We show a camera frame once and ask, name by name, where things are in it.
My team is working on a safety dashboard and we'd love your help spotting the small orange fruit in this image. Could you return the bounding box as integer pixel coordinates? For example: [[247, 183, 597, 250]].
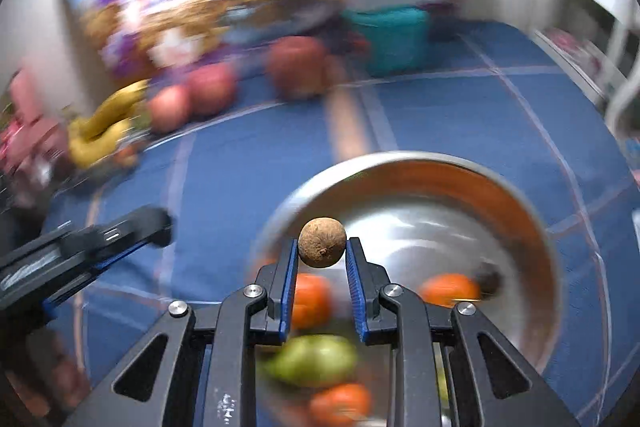
[[114, 143, 143, 168]]

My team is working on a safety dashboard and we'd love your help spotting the orange mandarin with stem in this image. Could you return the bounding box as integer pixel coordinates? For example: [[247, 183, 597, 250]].
[[294, 273, 332, 329]]

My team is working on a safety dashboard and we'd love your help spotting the yellow banana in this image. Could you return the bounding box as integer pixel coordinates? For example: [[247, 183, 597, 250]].
[[67, 117, 133, 168], [90, 79, 151, 138]]

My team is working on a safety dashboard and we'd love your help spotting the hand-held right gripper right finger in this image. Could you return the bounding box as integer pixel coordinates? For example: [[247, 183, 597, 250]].
[[347, 238, 581, 427]]

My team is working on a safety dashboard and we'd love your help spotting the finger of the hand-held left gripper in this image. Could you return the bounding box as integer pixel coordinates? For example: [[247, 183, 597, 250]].
[[97, 206, 175, 270]]

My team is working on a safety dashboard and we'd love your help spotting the red apple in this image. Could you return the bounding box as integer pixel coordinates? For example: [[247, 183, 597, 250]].
[[149, 87, 193, 132], [189, 64, 237, 115], [266, 37, 333, 100]]

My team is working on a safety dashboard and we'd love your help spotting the small brown round fruit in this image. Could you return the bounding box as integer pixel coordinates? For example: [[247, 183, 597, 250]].
[[298, 217, 347, 268]]

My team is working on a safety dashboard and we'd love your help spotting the stainless steel bowl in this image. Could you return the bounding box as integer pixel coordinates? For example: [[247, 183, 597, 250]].
[[252, 151, 558, 427]]

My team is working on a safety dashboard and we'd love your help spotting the teal box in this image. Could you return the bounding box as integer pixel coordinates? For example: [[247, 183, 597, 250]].
[[350, 7, 433, 75]]

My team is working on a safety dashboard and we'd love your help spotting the blue plaid tablecloth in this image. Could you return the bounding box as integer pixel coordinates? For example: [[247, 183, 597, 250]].
[[40, 19, 640, 427]]

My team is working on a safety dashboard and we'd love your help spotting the white furniture frame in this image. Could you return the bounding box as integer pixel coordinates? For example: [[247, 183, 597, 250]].
[[542, 0, 640, 122]]

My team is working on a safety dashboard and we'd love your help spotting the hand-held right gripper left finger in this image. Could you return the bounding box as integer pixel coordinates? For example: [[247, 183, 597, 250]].
[[62, 239, 300, 427]]

